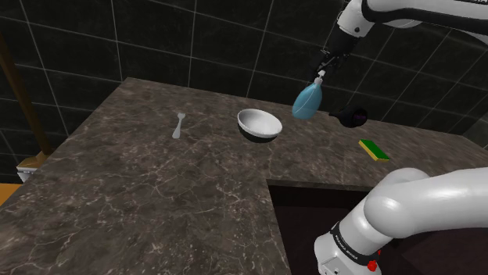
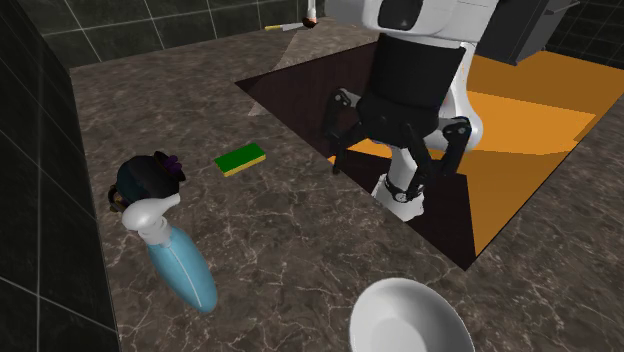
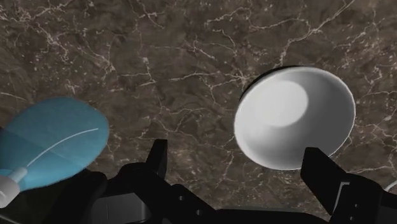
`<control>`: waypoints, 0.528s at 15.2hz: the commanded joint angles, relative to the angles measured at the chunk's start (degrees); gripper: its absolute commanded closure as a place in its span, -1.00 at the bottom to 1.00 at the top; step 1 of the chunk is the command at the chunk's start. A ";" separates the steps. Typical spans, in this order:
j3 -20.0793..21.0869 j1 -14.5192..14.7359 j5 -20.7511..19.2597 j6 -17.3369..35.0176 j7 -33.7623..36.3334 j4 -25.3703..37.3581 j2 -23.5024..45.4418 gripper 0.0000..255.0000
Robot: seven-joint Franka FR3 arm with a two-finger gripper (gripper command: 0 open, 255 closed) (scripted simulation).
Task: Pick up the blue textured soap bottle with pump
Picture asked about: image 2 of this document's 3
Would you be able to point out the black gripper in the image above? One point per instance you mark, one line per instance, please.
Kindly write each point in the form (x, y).
(409, 83)

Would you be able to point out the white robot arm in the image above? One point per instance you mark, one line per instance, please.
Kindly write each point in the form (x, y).
(458, 19)

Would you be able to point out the white stick with brown tip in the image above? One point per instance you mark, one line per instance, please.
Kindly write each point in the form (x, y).
(310, 18)

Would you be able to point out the green and yellow sponge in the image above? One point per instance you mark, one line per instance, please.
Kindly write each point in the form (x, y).
(239, 158)

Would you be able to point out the grey box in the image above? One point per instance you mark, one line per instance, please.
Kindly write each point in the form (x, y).
(531, 29)

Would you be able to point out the white bowl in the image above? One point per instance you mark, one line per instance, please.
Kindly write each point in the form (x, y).
(404, 317)

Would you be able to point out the blue spray bottle white head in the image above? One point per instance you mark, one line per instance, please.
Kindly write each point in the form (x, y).
(183, 265)

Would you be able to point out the black figure with purple flower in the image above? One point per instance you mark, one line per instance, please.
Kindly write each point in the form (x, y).
(144, 178)

